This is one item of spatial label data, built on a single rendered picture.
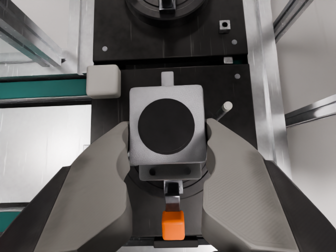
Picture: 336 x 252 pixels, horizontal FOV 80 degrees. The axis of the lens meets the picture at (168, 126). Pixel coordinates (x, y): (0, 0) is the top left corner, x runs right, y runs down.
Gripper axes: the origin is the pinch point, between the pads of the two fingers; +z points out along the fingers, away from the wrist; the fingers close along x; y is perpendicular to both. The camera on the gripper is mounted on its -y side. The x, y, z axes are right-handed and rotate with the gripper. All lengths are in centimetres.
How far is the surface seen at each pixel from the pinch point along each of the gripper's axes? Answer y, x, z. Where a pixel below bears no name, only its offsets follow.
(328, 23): -1.0, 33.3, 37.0
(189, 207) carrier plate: 17.4, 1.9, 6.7
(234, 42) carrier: -0.7, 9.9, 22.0
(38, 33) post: -3.7, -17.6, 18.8
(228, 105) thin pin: 1.9, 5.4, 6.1
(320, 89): 9.9, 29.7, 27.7
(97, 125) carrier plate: 8.4, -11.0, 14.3
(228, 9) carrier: -5.0, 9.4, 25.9
